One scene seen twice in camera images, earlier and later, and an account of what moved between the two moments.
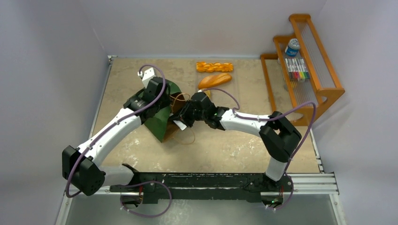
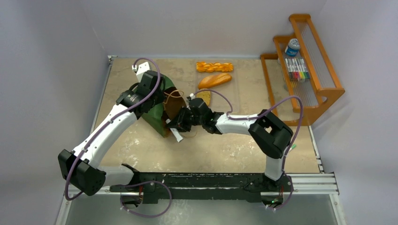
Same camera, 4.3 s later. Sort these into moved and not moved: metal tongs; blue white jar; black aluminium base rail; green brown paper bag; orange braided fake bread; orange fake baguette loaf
Moved: metal tongs; green brown paper bag
Not moved: orange fake baguette loaf; black aluminium base rail; blue white jar; orange braided fake bread
